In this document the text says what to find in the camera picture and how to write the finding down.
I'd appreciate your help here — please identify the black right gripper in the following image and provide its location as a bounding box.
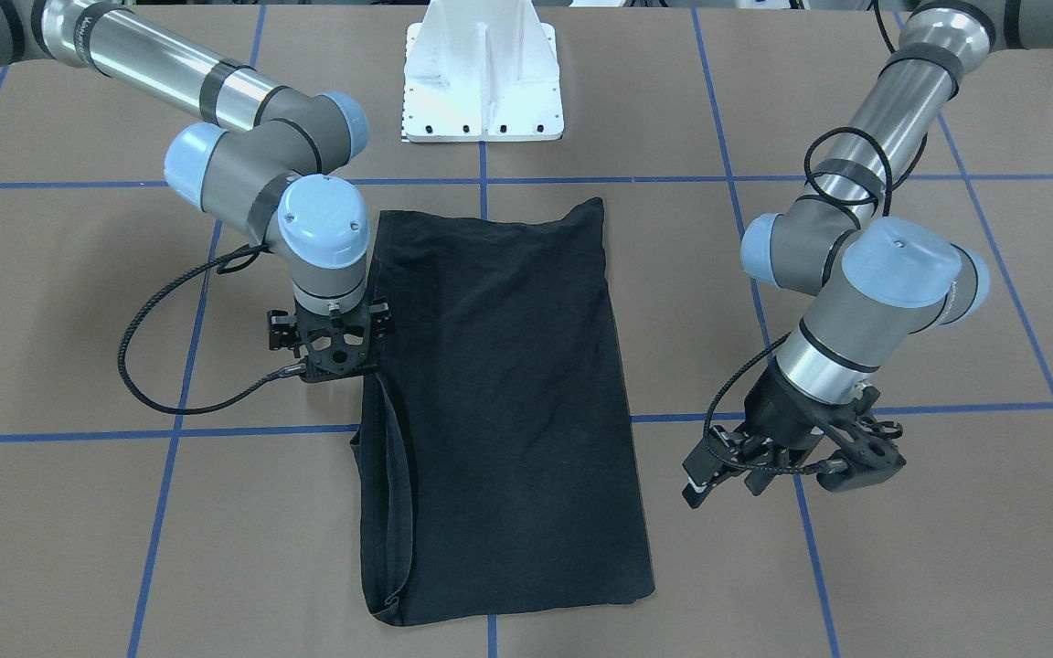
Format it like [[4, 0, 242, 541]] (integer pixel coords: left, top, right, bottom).
[[267, 297, 393, 383]]

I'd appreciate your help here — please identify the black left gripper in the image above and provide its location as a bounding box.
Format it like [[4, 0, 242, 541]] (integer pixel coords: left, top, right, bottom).
[[682, 362, 907, 509]]

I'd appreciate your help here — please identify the black graphic t-shirt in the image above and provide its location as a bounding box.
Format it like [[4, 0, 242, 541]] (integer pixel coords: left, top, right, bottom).
[[351, 198, 654, 626]]

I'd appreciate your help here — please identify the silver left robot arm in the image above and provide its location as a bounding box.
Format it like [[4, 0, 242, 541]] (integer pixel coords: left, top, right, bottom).
[[682, 1, 1053, 509]]

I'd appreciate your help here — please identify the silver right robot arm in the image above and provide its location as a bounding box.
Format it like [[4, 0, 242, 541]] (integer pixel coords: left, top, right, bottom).
[[0, 1, 391, 382]]

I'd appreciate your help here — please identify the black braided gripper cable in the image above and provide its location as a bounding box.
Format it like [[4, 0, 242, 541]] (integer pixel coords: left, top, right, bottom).
[[117, 239, 307, 416]]

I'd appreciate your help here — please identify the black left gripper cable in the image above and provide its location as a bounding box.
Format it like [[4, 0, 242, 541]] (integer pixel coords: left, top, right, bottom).
[[702, 0, 931, 476]]

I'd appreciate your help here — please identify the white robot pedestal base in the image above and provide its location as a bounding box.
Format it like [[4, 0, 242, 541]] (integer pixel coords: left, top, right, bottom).
[[401, 1, 565, 143]]

